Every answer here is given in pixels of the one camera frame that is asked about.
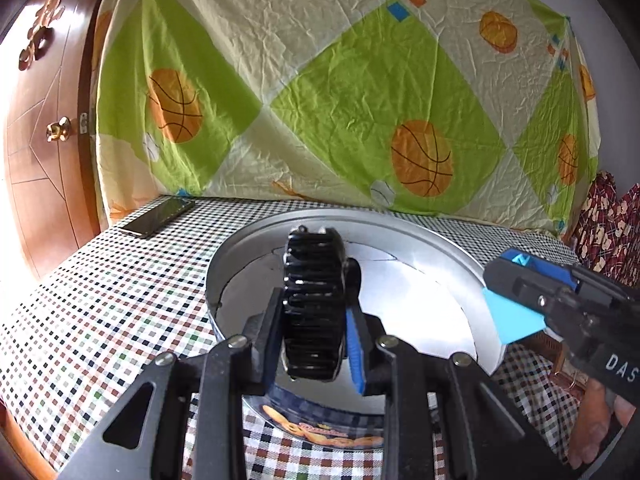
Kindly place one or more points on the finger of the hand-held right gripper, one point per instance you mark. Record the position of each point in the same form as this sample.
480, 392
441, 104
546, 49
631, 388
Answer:
542, 265
515, 312

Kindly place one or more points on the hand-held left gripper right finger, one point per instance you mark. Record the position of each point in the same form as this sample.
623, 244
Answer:
356, 355

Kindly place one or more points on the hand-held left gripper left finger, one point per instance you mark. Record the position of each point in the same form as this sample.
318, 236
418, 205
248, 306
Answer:
267, 342

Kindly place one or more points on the black gear wheel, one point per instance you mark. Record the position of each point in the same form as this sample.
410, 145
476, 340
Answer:
314, 305

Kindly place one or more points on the round metal tin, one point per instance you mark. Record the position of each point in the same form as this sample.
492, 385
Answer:
425, 280

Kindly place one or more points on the person's right hand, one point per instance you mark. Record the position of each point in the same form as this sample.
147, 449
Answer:
595, 425

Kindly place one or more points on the red patterned cloth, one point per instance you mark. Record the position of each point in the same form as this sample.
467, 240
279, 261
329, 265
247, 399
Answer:
607, 220

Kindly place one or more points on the black smartphone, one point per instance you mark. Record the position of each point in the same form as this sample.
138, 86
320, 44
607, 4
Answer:
157, 216

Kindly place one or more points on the wooden door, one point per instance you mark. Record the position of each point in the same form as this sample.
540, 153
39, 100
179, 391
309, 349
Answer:
47, 185

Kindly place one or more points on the basketball print blanket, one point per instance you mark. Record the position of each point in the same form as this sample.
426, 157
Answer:
320, 75

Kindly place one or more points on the metal door latch plate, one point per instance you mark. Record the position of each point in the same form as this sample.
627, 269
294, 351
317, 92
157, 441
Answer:
84, 123

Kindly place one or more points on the brass door knob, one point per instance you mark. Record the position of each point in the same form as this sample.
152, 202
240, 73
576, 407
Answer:
57, 129

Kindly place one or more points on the carved door ornament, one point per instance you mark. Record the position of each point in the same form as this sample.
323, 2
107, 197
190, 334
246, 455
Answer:
40, 35

